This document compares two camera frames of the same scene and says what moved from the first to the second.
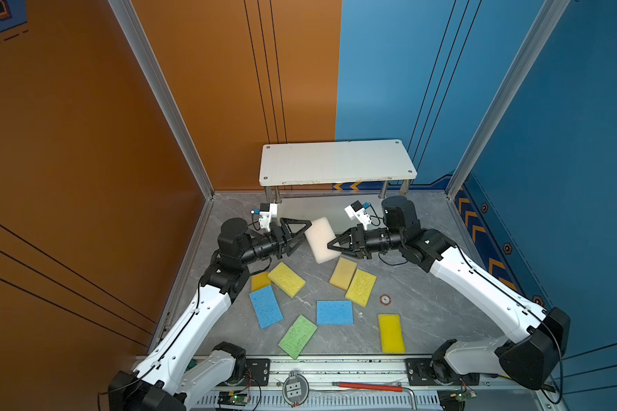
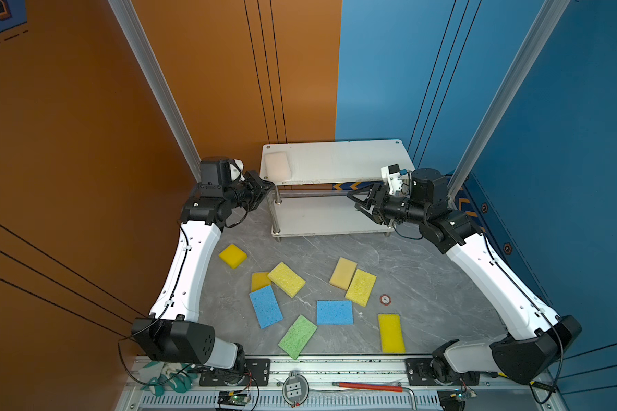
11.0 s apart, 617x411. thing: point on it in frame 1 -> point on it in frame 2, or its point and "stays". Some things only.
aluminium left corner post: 158,84 stays
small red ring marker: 386,300 stays
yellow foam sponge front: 392,335 stays
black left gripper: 280,239 -> 257,187
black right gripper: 357,238 -> 380,196
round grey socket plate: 296,390 stays
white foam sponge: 318,236 -> 278,166
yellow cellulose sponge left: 286,279 stays
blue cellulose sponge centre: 334,312 stays
